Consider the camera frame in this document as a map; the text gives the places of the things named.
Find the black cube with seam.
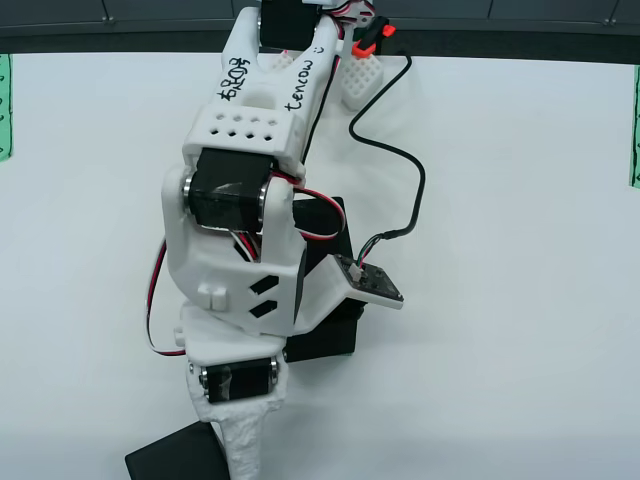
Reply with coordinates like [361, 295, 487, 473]
[285, 305, 362, 362]

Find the green tape strip with arrows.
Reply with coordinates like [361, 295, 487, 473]
[627, 64, 640, 189]
[0, 53, 15, 162]

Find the orange and black clamp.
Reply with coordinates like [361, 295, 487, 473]
[352, 16, 397, 56]

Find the dark grey cabinet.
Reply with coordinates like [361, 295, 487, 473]
[0, 0, 640, 31]

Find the red white black servo wire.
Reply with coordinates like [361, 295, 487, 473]
[269, 171, 348, 247]
[143, 238, 190, 358]

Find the wrist camera on white bracket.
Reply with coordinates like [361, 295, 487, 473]
[319, 252, 405, 312]

